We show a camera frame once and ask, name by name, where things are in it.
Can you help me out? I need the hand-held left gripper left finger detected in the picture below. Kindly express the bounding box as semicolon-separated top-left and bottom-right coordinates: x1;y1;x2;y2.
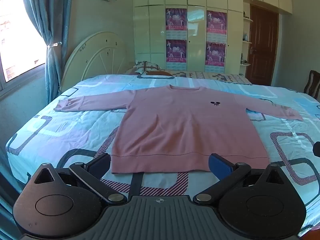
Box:
34;154;127;205

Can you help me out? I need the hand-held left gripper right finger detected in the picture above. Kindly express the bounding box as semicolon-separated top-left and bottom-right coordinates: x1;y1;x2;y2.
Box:
193;153;285;207

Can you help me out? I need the pink sweater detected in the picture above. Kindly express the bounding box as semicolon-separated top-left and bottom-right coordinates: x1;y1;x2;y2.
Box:
54;84;304;174

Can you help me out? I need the blue pink patterned bed sheet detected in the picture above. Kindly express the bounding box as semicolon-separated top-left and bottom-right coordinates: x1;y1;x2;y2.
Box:
5;74;320;238

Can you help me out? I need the dark wooden chair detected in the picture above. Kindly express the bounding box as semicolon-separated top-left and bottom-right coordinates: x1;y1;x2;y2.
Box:
303;70;320;97

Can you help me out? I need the floral quilt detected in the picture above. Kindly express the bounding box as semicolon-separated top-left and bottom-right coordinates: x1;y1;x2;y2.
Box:
125;67;253;84

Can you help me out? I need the patterned pillow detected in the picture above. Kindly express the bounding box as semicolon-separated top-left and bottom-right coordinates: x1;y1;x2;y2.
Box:
135;60;162;75

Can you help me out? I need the orange cushion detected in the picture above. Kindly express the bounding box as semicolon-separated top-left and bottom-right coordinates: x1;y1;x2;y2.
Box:
147;70;173;77

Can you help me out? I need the cream round headboard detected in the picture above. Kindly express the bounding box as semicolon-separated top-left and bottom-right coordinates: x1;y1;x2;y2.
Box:
60;32;128;93

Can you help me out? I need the brown wooden door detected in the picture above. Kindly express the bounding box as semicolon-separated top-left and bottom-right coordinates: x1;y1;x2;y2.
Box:
245;4;279;87

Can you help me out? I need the white corner shelf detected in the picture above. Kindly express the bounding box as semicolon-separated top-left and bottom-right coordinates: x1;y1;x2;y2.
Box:
240;11;253;67

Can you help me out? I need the cream wardrobe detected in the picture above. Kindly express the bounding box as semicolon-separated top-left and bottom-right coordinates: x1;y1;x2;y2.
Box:
132;0;293;75

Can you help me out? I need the window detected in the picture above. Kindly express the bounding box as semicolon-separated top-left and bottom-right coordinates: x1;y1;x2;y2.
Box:
0;0;47;90

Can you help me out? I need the teal curtain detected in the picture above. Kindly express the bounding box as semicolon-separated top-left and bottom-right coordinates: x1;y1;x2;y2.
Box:
21;0;75;105

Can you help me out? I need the purple wall poster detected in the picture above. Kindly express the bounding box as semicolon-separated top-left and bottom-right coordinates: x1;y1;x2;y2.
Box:
206;10;227;41
205;42;226;72
165;8;188;38
166;39;187;70

